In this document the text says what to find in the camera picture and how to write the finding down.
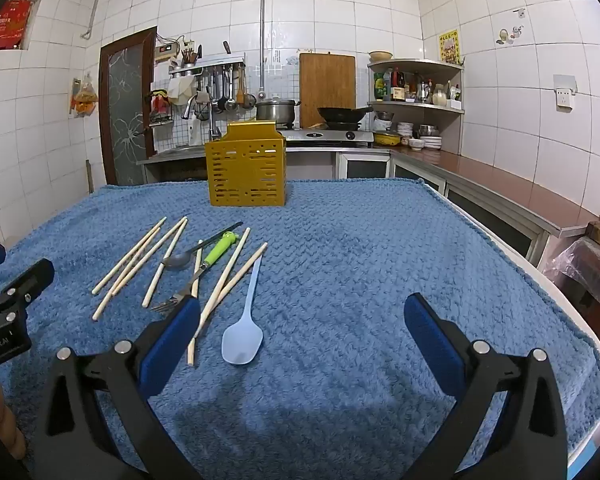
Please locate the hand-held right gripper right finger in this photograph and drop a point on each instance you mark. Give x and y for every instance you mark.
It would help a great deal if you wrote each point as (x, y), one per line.
(435, 342)

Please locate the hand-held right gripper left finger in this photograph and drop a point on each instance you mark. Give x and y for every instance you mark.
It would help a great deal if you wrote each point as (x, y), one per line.
(172, 340)

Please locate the light blue plastic spoon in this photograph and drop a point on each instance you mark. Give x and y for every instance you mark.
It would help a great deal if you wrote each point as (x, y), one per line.
(242, 342)

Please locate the group of chopsticks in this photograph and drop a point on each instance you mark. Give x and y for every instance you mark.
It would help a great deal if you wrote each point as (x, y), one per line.
(129, 256)

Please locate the yellow perforated utensil holder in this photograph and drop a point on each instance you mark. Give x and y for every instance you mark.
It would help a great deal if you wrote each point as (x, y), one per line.
(245, 175)

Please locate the person's left hand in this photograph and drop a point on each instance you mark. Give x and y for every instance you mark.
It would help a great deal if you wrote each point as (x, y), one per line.
(0, 410)

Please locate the metal spoon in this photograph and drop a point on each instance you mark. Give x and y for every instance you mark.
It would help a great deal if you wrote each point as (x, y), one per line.
(176, 260)

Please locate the blue fleece blanket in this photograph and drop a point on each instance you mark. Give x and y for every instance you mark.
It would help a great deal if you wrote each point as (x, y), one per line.
(355, 270)

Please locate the kitchen counter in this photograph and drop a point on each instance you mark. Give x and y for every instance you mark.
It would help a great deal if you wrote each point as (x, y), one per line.
(485, 180)

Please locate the clear plastic cover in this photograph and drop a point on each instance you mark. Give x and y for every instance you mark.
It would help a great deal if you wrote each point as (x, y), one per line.
(587, 265)

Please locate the white table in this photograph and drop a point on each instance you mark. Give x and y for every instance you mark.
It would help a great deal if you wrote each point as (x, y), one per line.
(594, 435)

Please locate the orange hanging bag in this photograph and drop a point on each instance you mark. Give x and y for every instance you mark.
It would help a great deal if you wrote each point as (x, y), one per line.
(84, 100)

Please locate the steel sink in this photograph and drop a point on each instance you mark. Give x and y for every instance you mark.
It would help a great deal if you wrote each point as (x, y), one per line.
(180, 151)

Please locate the brown framed glass door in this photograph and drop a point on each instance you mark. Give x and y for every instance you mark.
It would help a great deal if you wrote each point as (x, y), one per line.
(125, 110)

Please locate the stack of white bowls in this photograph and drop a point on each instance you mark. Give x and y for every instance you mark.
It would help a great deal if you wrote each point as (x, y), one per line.
(406, 131)
(432, 142)

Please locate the yellow basin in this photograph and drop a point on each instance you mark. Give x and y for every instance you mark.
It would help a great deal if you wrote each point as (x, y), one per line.
(386, 138)

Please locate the red hanging bag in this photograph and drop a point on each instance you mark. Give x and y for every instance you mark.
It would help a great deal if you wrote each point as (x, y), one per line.
(158, 104)

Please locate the metal faucet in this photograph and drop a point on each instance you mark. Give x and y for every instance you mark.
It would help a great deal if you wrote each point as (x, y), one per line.
(212, 120)

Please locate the steel gas stove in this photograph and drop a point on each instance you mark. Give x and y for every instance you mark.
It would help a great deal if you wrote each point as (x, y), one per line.
(325, 136)

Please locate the red package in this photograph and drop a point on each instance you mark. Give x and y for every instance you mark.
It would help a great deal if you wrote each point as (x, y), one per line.
(10, 20)

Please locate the black wok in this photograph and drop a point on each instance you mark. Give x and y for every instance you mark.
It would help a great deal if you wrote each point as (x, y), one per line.
(342, 114)

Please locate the steel cooking pot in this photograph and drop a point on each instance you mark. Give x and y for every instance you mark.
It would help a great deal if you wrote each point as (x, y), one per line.
(275, 110)

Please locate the hanging wooden spatula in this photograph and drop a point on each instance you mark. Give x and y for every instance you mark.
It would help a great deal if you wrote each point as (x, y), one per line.
(241, 91)

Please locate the dark sauce bottle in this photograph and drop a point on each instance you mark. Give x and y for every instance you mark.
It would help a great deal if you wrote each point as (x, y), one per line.
(397, 85)

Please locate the green bottle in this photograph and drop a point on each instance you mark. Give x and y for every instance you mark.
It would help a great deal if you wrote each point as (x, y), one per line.
(379, 87)

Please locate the wooden cutting board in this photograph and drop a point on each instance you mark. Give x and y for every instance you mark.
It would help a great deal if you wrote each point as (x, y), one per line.
(327, 85)

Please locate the white power socket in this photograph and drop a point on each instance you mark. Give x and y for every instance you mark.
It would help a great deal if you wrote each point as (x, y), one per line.
(564, 95)

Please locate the white corner shelf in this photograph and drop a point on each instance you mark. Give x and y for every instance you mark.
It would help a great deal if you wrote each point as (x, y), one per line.
(420, 63)

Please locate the beige bowl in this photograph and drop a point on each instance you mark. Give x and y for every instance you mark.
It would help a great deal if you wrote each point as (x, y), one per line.
(381, 56)

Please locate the vertical metal pipe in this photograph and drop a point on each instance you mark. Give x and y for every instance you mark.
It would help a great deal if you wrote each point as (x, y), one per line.
(262, 20)

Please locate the white wall meter box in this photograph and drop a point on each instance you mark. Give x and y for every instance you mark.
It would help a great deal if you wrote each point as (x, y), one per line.
(164, 51)

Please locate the white wall pipe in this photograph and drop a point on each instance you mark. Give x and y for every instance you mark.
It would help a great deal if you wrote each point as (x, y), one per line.
(93, 12)

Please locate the metal wall utensil rack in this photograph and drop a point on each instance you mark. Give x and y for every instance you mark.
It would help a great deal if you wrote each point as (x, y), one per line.
(215, 64)

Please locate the yellow wall poster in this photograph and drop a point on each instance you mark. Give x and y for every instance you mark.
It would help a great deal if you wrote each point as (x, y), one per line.
(449, 46)

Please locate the decorative wall sticker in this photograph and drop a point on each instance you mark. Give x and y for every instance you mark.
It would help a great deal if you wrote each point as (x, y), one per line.
(504, 35)

